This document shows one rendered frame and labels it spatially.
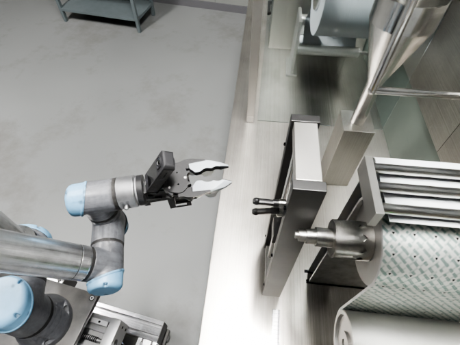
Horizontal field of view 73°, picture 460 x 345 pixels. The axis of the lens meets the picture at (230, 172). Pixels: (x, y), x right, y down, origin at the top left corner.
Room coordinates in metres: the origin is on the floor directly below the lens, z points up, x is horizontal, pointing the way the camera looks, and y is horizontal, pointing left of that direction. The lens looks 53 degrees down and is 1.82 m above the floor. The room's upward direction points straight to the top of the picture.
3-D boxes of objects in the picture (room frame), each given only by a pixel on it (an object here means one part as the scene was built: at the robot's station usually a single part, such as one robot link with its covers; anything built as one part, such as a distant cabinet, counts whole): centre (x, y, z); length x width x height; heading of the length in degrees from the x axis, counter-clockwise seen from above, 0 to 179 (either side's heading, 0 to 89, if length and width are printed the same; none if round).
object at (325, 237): (0.23, -0.14, 1.33); 0.06 x 0.03 x 0.03; 84
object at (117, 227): (0.36, 0.30, 1.12); 0.11 x 0.08 x 0.11; 11
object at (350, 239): (0.22, -0.20, 1.33); 0.06 x 0.06 x 0.06; 84
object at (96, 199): (0.38, 0.31, 1.21); 0.11 x 0.08 x 0.09; 101
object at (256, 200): (0.28, -0.06, 1.36); 0.05 x 0.01 x 0.01; 84
